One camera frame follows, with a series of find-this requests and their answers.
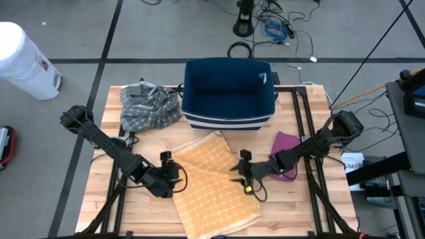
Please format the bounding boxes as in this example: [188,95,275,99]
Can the yellow cable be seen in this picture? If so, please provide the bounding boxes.
[330,68,425,110]

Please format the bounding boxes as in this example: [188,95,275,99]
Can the white paper sheet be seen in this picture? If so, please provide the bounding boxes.
[340,152,366,193]

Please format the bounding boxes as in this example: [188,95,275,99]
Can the blue cable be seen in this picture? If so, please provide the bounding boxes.
[264,19,289,42]

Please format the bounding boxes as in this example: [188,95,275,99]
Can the black stand base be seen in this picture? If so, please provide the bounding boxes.
[232,0,256,38]

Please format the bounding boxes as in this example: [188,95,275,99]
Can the grey checked towel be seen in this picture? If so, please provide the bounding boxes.
[119,81,185,133]

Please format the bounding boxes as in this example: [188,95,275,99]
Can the grey side table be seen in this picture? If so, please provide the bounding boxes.
[384,81,425,239]

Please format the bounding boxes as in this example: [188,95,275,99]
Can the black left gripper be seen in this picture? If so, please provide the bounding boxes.
[161,159,183,190]

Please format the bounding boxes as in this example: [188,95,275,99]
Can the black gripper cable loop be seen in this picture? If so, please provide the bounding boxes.
[171,161,189,194]
[250,179,268,202]

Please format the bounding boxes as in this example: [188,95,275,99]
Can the red black device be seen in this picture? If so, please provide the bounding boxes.
[0,125,17,171]

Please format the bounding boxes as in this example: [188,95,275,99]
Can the navy white striped basket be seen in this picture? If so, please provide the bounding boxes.
[181,56,278,132]

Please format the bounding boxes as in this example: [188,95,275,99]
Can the black equipment box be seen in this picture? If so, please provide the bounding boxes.
[398,68,425,120]

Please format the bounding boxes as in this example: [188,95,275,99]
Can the orange checked towel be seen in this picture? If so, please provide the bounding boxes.
[171,130,263,239]

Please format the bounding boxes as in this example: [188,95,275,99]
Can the black power strip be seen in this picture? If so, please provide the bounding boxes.
[281,20,296,40]

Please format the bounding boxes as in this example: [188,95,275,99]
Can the coiled black cable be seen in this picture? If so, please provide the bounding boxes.
[226,40,254,60]

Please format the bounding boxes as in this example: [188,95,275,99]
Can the black aluminium table frame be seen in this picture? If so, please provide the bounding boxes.
[79,84,359,239]

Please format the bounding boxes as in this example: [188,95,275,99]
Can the thin black pole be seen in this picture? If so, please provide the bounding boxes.
[330,0,416,108]

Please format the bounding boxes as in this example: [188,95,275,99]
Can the white trash bin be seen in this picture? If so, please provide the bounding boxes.
[0,21,63,101]

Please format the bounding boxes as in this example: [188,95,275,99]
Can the tangled black cable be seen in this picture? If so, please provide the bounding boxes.
[252,0,321,64]

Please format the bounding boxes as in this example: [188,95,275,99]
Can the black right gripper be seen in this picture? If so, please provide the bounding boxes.
[229,161,266,187]

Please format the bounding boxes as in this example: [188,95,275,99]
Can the purple towel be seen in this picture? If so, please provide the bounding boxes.
[268,131,301,183]

